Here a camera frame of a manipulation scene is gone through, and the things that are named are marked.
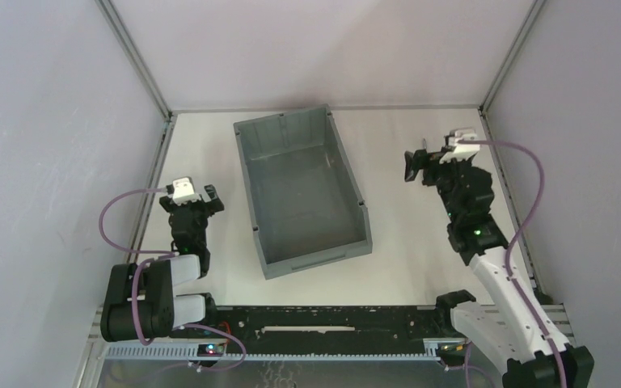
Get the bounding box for grey slotted cable duct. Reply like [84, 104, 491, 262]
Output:
[105, 343, 439, 361]

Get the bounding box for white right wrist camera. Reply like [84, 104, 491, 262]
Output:
[439, 128, 481, 164]

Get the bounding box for aluminium frame profile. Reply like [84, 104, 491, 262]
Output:
[72, 0, 577, 388]

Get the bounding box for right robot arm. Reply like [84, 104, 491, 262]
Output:
[404, 132, 594, 387]

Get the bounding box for grey plastic bin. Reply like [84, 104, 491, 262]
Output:
[233, 105, 373, 280]

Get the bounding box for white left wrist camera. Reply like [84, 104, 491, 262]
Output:
[171, 176, 202, 205]

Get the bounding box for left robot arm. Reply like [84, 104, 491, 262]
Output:
[100, 178, 224, 345]

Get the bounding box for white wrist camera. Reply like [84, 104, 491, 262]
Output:
[171, 176, 202, 205]
[439, 128, 481, 164]

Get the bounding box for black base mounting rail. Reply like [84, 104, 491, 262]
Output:
[173, 305, 470, 357]

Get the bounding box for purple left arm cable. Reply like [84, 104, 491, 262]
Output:
[99, 187, 248, 373]

